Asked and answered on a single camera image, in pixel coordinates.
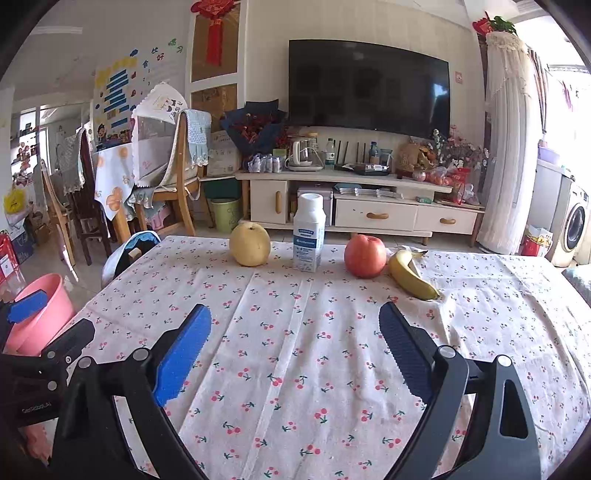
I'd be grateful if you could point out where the left hand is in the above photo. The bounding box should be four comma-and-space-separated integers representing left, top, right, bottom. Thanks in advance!
21, 424, 52, 465

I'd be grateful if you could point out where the pink plastic basin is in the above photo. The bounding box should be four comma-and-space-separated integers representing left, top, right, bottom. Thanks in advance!
5, 273, 75, 356

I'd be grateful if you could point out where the red apple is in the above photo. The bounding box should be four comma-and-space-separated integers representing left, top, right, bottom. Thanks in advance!
344, 234, 387, 279

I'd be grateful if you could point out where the yellow banana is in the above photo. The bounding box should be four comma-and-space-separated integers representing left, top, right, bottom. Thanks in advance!
388, 249, 440, 301

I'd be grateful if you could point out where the white milk bottle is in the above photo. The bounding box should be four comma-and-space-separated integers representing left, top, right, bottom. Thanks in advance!
293, 195, 325, 273

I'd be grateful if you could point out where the white standing air conditioner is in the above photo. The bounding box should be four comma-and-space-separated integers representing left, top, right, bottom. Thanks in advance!
477, 31, 542, 255

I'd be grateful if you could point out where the washing machine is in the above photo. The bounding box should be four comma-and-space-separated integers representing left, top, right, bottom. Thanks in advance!
546, 176, 590, 267

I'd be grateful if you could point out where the cherry print tablecloth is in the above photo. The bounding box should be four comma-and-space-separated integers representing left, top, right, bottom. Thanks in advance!
80, 237, 590, 479

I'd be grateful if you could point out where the wooden chair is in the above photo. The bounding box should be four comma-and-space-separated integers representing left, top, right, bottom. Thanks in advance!
126, 107, 211, 236

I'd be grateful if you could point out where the yellow pear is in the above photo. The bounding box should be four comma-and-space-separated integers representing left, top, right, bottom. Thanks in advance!
229, 221, 270, 267

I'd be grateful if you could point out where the dining table with cloth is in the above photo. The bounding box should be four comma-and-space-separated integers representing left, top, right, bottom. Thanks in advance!
92, 143, 134, 243

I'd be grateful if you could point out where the dark flower bouquet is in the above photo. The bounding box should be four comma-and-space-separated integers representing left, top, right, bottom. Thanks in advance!
221, 99, 288, 157

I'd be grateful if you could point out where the white TV cabinet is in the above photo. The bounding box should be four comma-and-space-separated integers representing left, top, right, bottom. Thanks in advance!
235, 169, 484, 244

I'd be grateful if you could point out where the black television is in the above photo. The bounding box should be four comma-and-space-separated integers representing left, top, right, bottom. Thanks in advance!
288, 39, 451, 139

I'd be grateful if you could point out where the electric kettle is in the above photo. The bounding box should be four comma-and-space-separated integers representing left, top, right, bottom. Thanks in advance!
284, 132, 325, 172

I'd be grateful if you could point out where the green trash bin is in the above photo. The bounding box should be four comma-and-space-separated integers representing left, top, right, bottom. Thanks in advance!
211, 199, 242, 234

